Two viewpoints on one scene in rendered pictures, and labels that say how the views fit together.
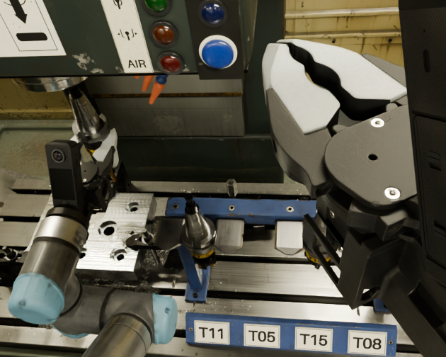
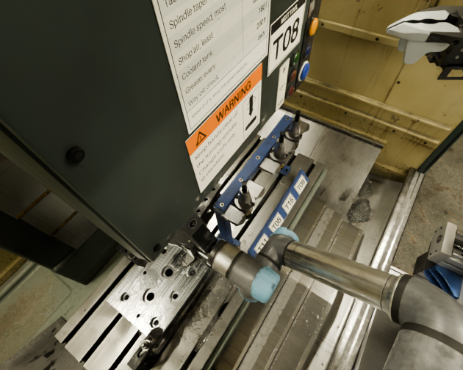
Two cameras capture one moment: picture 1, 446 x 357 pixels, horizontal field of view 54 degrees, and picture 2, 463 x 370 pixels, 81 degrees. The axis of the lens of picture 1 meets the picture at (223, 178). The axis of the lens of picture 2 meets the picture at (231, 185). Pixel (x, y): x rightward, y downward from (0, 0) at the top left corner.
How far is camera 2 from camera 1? 0.54 m
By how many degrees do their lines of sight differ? 37
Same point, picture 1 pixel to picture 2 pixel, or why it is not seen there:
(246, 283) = not seen: hidden behind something
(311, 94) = (439, 26)
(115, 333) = (302, 249)
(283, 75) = (425, 27)
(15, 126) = not seen: outside the picture
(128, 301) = (275, 245)
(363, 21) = not seen: hidden behind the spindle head
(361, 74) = (432, 15)
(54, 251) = (245, 258)
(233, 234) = (255, 186)
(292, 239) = (273, 165)
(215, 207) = (235, 186)
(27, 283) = (262, 278)
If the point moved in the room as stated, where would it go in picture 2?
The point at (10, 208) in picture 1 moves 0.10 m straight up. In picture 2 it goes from (81, 348) to (65, 348)
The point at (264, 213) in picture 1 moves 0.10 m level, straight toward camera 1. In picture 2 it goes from (253, 168) to (281, 179)
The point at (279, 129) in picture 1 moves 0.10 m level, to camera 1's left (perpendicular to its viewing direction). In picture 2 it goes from (457, 35) to (460, 78)
